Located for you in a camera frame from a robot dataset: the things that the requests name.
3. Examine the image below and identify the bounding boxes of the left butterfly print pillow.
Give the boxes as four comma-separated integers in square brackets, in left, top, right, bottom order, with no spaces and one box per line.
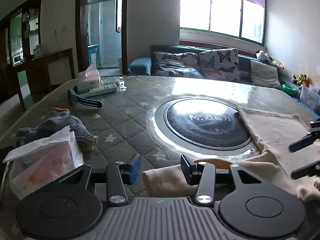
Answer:
[153,51,203,79]

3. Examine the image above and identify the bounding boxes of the grey plain cushion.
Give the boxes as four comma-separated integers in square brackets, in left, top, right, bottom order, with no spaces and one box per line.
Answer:
[250,60,281,89]

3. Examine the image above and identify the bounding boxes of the panda plush toy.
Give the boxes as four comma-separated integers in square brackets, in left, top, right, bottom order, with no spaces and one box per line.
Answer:
[256,50,273,63]

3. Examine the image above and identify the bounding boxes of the dark teal sofa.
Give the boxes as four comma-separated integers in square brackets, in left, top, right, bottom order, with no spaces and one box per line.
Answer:
[127,45,319,118]

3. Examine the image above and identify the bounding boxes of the clear plastic storage box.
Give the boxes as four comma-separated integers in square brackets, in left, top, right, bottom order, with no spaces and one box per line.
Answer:
[299,85,320,114]

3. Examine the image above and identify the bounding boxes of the blue white cabinet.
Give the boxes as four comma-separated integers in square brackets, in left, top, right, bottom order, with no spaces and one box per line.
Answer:
[87,44,100,69]

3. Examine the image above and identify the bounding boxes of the black round induction cooktop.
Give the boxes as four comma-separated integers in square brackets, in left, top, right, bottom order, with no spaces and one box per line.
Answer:
[154,97,253,156]

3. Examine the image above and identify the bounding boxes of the green plastic bowl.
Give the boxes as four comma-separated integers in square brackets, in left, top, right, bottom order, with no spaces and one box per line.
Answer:
[281,84,297,96]

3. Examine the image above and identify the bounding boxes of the right butterfly print pillow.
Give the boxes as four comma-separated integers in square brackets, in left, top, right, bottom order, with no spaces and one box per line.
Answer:
[199,48,240,82]

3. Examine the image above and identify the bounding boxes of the cream sweatshirt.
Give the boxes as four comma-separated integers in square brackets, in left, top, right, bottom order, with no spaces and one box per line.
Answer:
[142,107,319,202]

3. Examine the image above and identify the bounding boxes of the grey quilted star table cover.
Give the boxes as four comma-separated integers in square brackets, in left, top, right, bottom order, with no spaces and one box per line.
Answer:
[0,74,320,240]

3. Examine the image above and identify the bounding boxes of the dark wooden side table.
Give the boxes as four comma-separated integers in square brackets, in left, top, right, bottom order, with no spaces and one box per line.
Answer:
[13,48,76,101]

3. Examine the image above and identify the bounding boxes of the white pink plastic bag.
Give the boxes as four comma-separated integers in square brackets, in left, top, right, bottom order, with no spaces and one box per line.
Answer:
[3,126,84,200]

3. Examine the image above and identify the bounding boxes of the pink tissue box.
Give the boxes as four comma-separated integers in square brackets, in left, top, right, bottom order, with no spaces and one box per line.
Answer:
[76,64,100,91]

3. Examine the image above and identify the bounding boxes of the black perforated watch strap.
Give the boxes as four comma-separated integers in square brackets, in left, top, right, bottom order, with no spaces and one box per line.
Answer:
[67,88,104,108]

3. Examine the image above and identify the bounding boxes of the colourful plush toys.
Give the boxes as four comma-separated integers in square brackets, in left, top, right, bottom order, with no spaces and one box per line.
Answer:
[291,74,309,87]

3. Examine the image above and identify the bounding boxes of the butterfly print pillow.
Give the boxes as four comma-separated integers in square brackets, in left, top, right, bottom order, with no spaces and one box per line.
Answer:
[199,48,240,82]
[153,51,203,79]

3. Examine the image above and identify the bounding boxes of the window with green frame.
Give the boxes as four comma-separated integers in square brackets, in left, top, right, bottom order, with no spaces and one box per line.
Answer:
[180,0,266,45]

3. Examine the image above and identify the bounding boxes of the white remote control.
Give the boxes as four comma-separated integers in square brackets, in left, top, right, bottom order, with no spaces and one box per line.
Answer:
[78,83,118,98]

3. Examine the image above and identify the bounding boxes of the blue grey knitted glove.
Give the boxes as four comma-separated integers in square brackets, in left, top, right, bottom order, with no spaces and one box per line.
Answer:
[16,108,98,151]

